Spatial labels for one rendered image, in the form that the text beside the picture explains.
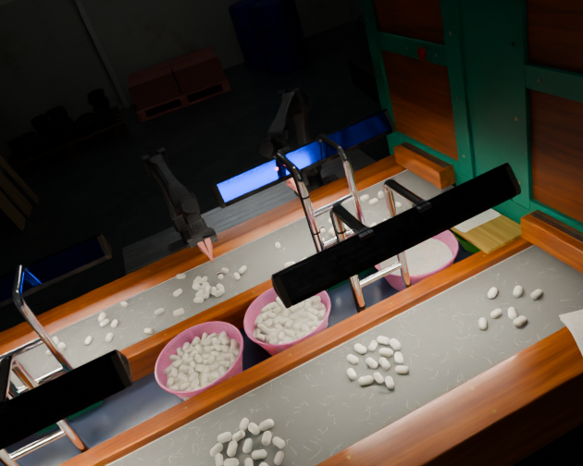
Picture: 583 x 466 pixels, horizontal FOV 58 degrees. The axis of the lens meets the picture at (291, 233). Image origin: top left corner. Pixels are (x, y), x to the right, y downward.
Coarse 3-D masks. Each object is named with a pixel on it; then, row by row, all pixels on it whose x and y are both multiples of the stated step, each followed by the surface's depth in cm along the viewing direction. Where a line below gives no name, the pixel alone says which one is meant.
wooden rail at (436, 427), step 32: (544, 352) 119; (576, 352) 117; (480, 384) 117; (512, 384) 115; (544, 384) 112; (576, 384) 113; (416, 416) 115; (448, 416) 112; (480, 416) 110; (512, 416) 110; (544, 416) 114; (576, 416) 119; (352, 448) 113; (384, 448) 110; (416, 448) 108; (448, 448) 107; (480, 448) 110; (512, 448) 115
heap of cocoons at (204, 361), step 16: (208, 336) 159; (224, 336) 158; (192, 352) 155; (208, 352) 154; (224, 352) 152; (176, 368) 153; (192, 368) 150; (208, 368) 148; (224, 368) 146; (176, 384) 149; (192, 384) 144; (208, 384) 143
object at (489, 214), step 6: (492, 210) 165; (474, 216) 165; (480, 216) 164; (486, 216) 163; (492, 216) 163; (468, 222) 164; (474, 222) 163; (480, 222) 162; (462, 228) 162; (468, 228) 161
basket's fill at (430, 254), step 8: (432, 240) 170; (416, 248) 167; (424, 248) 166; (432, 248) 166; (440, 248) 164; (448, 248) 164; (408, 256) 165; (416, 256) 164; (424, 256) 163; (432, 256) 161; (440, 256) 162; (448, 256) 161; (384, 264) 166; (408, 264) 162; (416, 264) 161; (424, 264) 160; (432, 264) 160; (440, 264) 158; (392, 272) 161; (400, 272) 161; (416, 272) 158; (424, 272) 158
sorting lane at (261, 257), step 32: (416, 192) 193; (320, 224) 194; (224, 256) 194; (256, 256) 188; (288, 256) 183; (160, 288) 188; (192, 288) 183; (224, 288) 177; (96, 320) 183; (128, 320) 178; (160, 320) 173; (32, 352) 178; (64, 352) 173; (96, 352) 168
